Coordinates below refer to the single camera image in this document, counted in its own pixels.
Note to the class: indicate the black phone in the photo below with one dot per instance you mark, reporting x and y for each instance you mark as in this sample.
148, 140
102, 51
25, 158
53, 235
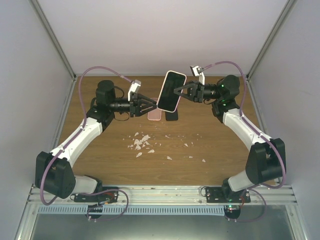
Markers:
168, 100
171, 116

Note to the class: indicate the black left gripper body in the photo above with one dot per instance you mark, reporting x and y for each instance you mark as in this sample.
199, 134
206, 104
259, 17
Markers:
133, 99

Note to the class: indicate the pink phone case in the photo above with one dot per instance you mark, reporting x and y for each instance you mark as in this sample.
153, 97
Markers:
154, 115

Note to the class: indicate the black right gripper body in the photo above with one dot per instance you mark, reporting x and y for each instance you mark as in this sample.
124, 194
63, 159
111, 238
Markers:
199, 96

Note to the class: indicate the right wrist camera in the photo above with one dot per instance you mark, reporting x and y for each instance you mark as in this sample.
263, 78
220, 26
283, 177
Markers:
198, 71

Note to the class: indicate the grey slotted cable duct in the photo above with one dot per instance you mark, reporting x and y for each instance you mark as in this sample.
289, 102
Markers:
177, 210

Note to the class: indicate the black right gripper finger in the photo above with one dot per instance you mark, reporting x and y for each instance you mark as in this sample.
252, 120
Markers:
191, 96
188, 87

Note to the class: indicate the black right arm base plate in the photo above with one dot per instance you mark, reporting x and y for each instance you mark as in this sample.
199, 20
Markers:
216, 194

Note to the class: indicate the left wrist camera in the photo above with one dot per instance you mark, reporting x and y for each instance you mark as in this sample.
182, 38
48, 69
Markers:
133, 89

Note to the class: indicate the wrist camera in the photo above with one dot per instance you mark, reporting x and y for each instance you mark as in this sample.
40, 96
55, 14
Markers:
133, 89
198, 71

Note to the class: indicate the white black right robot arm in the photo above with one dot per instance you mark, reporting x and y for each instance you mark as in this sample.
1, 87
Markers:
267, 156

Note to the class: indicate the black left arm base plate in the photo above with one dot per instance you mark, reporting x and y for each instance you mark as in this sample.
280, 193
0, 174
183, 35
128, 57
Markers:
105, 194

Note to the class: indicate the white paper scrap pile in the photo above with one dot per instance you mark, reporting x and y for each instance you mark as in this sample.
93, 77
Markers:
141, 144

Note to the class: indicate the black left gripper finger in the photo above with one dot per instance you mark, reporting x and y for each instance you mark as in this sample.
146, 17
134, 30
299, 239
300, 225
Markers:
143, 100
144, 109

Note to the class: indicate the front aluminium rail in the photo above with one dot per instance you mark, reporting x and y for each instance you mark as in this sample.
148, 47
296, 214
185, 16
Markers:
192, 195

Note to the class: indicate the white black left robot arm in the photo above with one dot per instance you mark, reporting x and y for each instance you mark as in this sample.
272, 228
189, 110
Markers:
54, 170

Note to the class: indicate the left rear aluminium frame post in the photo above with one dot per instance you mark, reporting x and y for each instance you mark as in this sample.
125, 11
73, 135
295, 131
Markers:
52, 36

